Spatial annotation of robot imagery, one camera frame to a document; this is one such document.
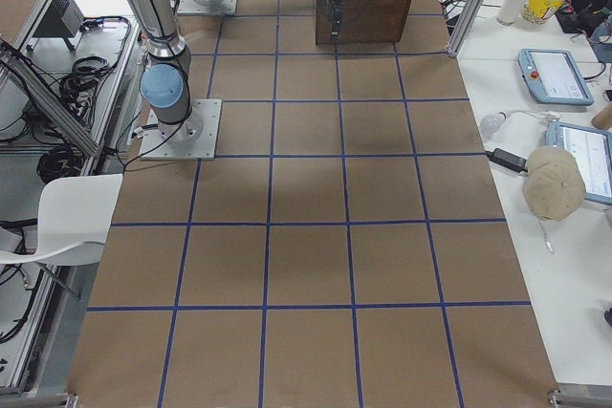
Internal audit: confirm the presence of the dark wooden drawer box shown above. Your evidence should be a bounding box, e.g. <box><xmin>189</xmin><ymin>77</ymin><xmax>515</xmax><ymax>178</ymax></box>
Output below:
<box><xmin>315</xmin><ymin>0</ymin><xmax>412</xmax><ymax>46</ymax></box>

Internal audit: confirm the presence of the white light bulb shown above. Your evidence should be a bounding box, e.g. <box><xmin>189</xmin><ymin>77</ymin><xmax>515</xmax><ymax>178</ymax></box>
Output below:
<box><xmin>479</xmin><ymin>112</ymin><xmax>509</xmax><ymax>138</ymax></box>

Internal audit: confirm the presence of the black power adapter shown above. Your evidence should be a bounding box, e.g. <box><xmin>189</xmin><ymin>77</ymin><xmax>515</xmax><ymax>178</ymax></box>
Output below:
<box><xmin>486</xmin><ymin>148</ymin><xmax>527</xmax><ymax>173</ymax></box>

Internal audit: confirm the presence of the far blue teach pendant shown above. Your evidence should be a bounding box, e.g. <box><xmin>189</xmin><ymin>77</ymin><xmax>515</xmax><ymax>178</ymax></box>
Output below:
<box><xmin>517</xmin><ymin>49</ymin><xmax>594</xmax><ymax>107</ymax></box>

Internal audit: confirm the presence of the blue teach pendant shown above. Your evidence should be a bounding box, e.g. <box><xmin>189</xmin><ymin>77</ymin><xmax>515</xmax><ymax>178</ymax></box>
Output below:
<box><xmin>545</xmin><ymin>121</ymin><xmax>611</xmax><ymax>205</ymax></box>
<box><xmin>517</xmin><ymin>49</ymin><xmax>594</xmax><ymax>107</ymax></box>

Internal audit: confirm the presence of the grey control box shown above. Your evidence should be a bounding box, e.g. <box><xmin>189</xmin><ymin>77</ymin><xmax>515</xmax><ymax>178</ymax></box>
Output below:
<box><xmin>27</xmin><ymin>0</ymin><xmax>84</xmax><ymax>52</ymax></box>

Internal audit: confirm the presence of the beige baseball cap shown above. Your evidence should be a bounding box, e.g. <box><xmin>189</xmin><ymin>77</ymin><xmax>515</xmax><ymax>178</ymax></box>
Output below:
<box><xmin>523</xmin><ymin>146</ymin><xmax>586</xmax><ymax>221</ymax></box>

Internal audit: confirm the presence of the cardboard tube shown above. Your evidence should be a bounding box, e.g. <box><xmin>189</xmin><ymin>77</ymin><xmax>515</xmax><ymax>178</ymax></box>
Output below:
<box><xmin>591</xmin><ymin>104</ymin><xmax>612</xmax><ymax>130</ymax></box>

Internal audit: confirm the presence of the near blue teach pendant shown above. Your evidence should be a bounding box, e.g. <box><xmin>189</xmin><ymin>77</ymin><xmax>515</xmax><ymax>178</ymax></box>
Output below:
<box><xmin>545</xmin><ymin>121</ymin><xmax>611</xmax><ymax>205</ymax></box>

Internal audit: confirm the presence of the white plastic chair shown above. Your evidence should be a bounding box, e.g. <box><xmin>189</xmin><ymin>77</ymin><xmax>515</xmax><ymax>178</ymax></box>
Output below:
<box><xmin>1</xmin><ymin>174</ymin><xmax>123</xmax><ymax>267</ymax></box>

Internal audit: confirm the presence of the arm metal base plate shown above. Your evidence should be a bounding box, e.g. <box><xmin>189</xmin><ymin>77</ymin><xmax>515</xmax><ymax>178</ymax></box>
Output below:
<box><xmin>139</xmin><ymin>99</ymin><xmax>222</xmax><ymax>161</ymax></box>
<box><xmin>177</xmin><ymin>0</ymin><xmax>237</xmax><ymax>16</ymax></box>

